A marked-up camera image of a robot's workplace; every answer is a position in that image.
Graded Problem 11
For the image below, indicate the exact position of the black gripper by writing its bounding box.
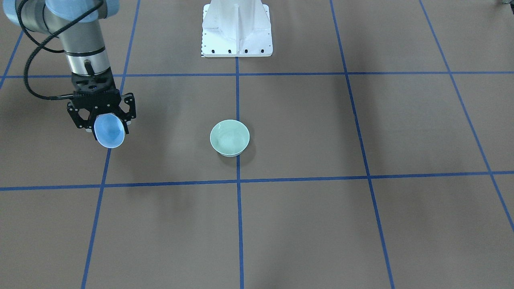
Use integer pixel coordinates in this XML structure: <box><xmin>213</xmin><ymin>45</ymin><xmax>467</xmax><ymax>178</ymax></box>
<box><xmin>67</xmin><ymin>68</ymin><xmax>137</xmax><ymax>134</ymax></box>

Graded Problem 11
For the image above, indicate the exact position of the light blue plastic cup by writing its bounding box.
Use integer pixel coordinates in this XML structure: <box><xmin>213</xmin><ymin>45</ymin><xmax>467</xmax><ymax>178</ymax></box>
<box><xmin>94</xmin><ymin>114</ymin><xmax>125</xmax><ymax>149</ymax></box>

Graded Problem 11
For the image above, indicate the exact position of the mint green bowl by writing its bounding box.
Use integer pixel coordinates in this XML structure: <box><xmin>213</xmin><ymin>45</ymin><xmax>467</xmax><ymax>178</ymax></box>
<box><xmin>210</xmin><ymin>119</ymin><xmax>251</xmax><ymax>157</ymax></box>

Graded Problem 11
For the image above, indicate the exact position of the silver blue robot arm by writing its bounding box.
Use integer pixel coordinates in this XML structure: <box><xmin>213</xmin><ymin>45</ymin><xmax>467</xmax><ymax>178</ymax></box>
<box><xmin>2</xmin><ymin>0</ymin><xmax>136</xmax><ymax>136</ymax></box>

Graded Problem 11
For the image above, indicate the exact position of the brown paper table cover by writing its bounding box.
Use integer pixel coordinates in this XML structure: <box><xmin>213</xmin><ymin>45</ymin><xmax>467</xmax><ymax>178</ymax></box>
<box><xmin>1</xmin><ymin>0</ymin><xmax>513</xmax><ymax>289</ymax></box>

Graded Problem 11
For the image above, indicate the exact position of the black camera cable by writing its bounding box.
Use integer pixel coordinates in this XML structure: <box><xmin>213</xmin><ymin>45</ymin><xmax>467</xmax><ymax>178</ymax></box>
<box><xmin>15</xmin><ymin>0</ymin><xmax>107</xmax><ymax>101</ymax></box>

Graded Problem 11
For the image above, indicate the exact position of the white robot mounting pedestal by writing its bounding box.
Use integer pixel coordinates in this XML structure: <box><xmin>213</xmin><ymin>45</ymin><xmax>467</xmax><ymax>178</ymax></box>
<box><xmin>201</xmin><ymin>0</ymin><xmax>273</xmax><ymax>57</ymax></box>

